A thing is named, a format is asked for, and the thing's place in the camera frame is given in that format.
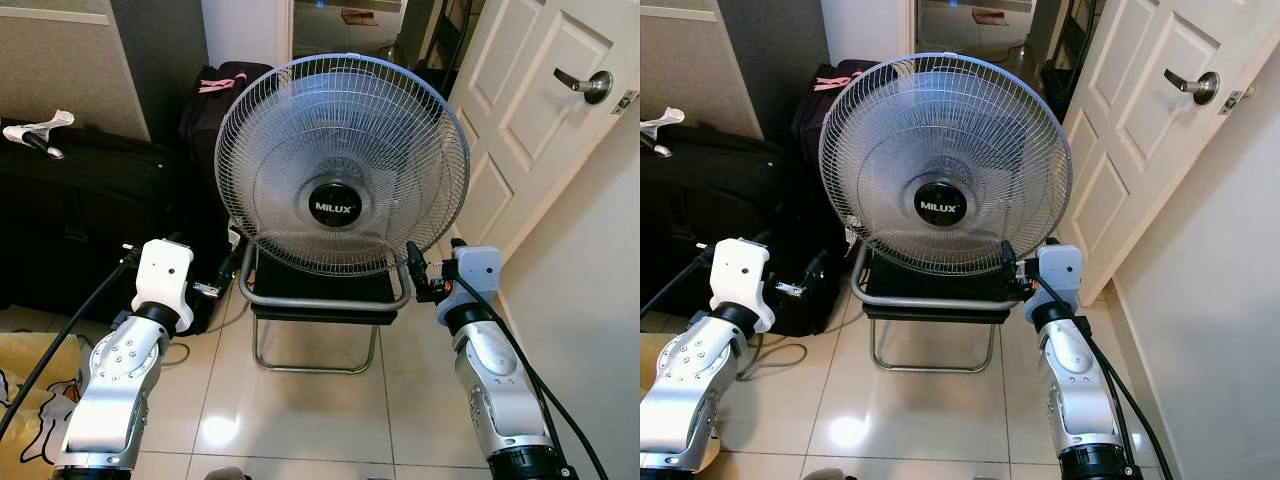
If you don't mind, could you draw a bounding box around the grey Milux electric fan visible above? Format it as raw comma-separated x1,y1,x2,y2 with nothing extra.
214,53,472,279
819,52,1074,277

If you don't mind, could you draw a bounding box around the large black suitcase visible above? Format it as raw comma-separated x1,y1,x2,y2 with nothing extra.
0,125,233,336
640,125,851,338

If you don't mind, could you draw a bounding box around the dark bag with pink ribbon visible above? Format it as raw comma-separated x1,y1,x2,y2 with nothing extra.
792,60,881,171
180,62,276,186

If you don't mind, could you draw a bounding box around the white panel door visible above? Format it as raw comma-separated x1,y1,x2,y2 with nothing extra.
1058,0,1280,306
445,0,641,263

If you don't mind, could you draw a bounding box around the white luggage tag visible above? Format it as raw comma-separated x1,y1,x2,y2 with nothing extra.
640,108,686,159
2,110,76,159

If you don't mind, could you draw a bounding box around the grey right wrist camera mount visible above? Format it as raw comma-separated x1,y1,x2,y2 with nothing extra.
1035,244,1085,304
452,245,504,309

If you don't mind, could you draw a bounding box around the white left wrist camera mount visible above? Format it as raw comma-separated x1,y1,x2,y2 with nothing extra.
132,238,196,333
708,238,777,333

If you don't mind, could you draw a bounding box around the black metal frame chair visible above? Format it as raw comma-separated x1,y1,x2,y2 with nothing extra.
850,235,1026,375
237,232,413,376

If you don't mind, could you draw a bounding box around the silver door lever handle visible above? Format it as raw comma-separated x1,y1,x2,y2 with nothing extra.
554,68,614,106
1164,68,1222,107

